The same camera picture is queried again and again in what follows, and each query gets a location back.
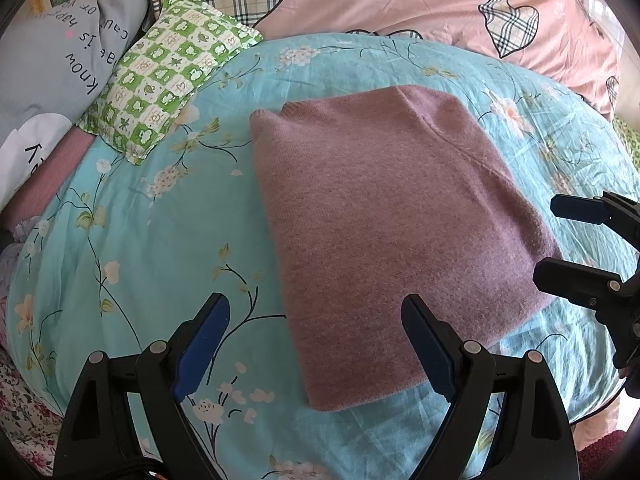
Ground blue floral blanket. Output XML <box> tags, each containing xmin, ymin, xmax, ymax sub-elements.
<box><xmin>5</xmin><ymin>32</ymin><xmax>640</xmax><ymax>480</ymax></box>

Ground purple knit sweater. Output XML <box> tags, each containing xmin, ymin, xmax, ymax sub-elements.
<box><xmin>249</xmin><ymin>85</ymin><xmax>566</xmax><ymax>413</ymax></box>

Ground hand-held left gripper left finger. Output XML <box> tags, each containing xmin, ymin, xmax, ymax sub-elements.
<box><xmin>55</xmin><ymin>292</ymin><xmax>231</xmax><ymax>480</ymax></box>

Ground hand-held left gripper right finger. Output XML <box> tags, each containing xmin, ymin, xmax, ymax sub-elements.
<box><xmin>402</xmin><ymin>294</ymin><xmax>581</xmax><ymax>480</ymax></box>

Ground dark red cloth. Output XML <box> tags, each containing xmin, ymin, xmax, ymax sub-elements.
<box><xmin>577</xmin><ymin>429</ymin><xmax>628</xmax><ymax>476</ymax></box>

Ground floral bedsheet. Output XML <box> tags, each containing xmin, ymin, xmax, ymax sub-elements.
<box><xmin>0</xmin><ymin>345</ymin><xmax>71</xmax><ymax>477</ymax></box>

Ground green checked pillow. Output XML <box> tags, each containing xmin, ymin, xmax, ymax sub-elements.
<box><xmin>612</xmin><ymin>115</ymin><xmax>640</xmax><ymax>181</ymax></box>
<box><xmin>77</xmin><ymin>0</ymin><xmax>265</xmax><ymax>166</ymax></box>

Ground grey pillow with text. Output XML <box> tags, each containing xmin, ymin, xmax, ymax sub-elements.
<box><xmin>0</xmin><ymin>0</ymin><xmax>151</xmax><ymax>211</ymax></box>

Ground plain pink blanket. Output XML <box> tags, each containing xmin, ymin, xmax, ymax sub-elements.
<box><xmin>0</xmin><ymin>127</ymin><xmax>98</xmax><ymax>232</ymax></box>

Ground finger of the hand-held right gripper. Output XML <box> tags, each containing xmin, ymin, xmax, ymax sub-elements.
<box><xmin>550</xmin><ymin>191</ymin><xmax>640</xmax><ymax>251</ymax></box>
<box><xmin>532</xmin><ymin>257</ymin><xmax>640</xmax><ymax>312</ymax></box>

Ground pink heart-print quilt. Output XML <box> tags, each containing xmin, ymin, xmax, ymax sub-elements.
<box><xmin>147</xmin><ymin>0</ymin><xmax>623</xmax><ymax>122</ymax></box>

